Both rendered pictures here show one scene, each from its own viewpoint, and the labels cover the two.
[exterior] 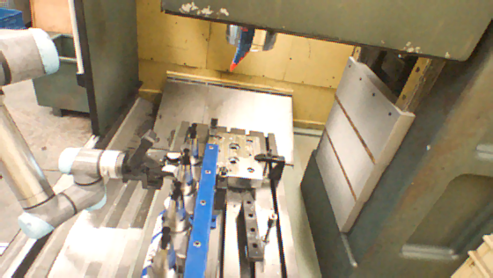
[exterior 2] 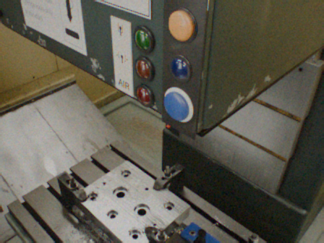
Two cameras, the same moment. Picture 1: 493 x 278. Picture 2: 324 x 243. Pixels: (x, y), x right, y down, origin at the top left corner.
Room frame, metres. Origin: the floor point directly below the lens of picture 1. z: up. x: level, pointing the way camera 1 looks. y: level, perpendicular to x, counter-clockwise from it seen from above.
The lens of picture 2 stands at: (0.43, 0.40, 1.80)
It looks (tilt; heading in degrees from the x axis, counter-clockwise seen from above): 37 degrees down; 321
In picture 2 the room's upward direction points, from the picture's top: 1 degrees clockwise
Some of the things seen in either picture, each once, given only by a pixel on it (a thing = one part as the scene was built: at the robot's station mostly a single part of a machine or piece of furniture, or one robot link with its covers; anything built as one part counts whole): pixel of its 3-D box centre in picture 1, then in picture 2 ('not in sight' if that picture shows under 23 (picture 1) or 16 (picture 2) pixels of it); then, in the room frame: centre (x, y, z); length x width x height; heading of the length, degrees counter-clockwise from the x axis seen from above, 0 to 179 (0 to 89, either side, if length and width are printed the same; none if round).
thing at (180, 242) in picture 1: (170, 245); not in sight; (0.37, 0.11, 1.21); 0.07 x 0.05 x 0.01; 97
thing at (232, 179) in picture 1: (232, 157); (131, 205); (1.01, 0.04, 0.97); 0.29 x 0.23 x 0.05; 7
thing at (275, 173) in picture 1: (268, 163); (168, 181); (1.01, -0.11, 0.97); 0.13 x 0.03 x 0.15; 97
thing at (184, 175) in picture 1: (184, 172); not in sight; (0.53, 0.13, 1.26); 0.04 x 0.04 x 0.07
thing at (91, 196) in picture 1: (85, 193); not in sight; (0.58, 0.42, 1.06); 0.11 x 0.08 x 0.11; 158
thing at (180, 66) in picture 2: not in sight; (179, 68); (0.63, 0.22, 1.66); 0.02 x 0.01 x 0.02; 7
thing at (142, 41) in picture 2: not in sight; (142, 40); (0.67, 0.22, 1.68); 0.02 x 0.01 x 0.02; 7
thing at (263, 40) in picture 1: (253, 23); not in sight; (0.94, 0.05, 1.53); 0.16 x 0.16 x 0.12
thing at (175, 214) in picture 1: (176, 208); not in sight; (0.42, 0.11, 1.26); 0.04 x 0.04 x 0.07
